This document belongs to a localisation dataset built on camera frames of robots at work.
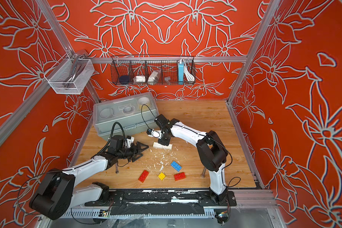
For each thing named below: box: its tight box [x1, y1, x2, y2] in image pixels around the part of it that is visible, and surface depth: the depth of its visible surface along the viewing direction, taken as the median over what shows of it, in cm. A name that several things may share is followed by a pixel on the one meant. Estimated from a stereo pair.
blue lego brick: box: [170, 160, 182, 172], surface depth 85 cm
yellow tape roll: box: [138, 96, 151, 111], surface depth 97 cm
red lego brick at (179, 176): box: [173, 171, 187, 181], surface depth 81 cm
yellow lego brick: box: [157, 171, 166, 181], surface depth 81 cm
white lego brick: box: [152, 141, 173, 150], surface depth 94 cm
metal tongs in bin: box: [64, 52, 89, 90], surface depth 86 cm
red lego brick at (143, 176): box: [137, 169, 150, 183], surface depth 81 cm
